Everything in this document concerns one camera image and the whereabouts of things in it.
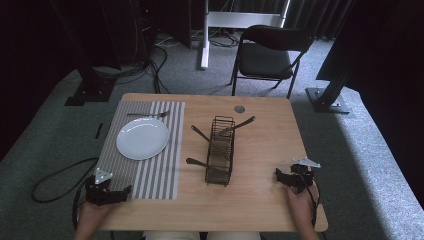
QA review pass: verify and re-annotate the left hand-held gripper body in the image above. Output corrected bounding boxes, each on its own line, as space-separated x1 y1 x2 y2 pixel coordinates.
84 167 123 206

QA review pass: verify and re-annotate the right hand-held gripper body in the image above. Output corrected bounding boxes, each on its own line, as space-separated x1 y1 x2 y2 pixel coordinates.
289 157 322 194

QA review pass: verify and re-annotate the person's left hand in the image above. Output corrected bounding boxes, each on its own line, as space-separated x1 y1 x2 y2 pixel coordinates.
77 199 116 235

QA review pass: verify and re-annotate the person's right hand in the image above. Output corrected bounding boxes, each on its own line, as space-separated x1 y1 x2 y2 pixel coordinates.
286 184 317 232

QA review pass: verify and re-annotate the grey striped placemat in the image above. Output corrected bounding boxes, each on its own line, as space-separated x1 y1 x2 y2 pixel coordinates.
95 100 186 201

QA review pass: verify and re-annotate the white round plate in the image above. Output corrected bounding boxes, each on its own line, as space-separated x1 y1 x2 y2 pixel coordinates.
116 117 170 161

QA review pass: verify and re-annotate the black stand with grey base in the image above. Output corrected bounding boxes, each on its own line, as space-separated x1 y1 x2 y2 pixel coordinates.
305 56 354 115

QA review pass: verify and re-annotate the silver metal fork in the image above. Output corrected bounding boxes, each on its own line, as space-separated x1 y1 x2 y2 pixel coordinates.
126 110 171 119

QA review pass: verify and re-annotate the black folding chair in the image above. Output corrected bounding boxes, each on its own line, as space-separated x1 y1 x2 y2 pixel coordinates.
229 24 315 100

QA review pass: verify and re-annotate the right hand-held gripper cable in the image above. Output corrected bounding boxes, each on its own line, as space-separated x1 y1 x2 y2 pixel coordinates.
298 168 322 229

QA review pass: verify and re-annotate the hand-held gripper cable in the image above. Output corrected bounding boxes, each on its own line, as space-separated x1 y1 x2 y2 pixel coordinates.
72 184 88 231
298 168 322 229

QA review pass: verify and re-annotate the left hand-held gripper cable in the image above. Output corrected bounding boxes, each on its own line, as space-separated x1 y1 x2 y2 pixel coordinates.
72 184 88 231

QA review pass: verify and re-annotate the black cable loop on floor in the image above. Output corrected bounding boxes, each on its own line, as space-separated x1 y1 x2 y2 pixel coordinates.
31 157 100 204

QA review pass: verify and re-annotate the dark handled cutlery piece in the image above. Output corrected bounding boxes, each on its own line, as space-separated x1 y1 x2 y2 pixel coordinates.
185 157 231 175
218 115 257 137
191 124 232 162

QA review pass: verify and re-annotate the black wire cutlery rack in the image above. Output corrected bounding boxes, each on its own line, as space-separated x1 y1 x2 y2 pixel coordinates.
204 115 236 187

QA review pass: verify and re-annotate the black stand with base plate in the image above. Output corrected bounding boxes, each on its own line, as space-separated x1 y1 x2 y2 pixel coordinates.
49 0 118 107

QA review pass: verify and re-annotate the bundle of black floor cables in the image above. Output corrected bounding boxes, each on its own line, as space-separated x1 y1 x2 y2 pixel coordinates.
93 33 172 95

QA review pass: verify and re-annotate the white metal desk frame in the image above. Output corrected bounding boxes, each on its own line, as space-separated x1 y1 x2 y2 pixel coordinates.
199 0 292 71

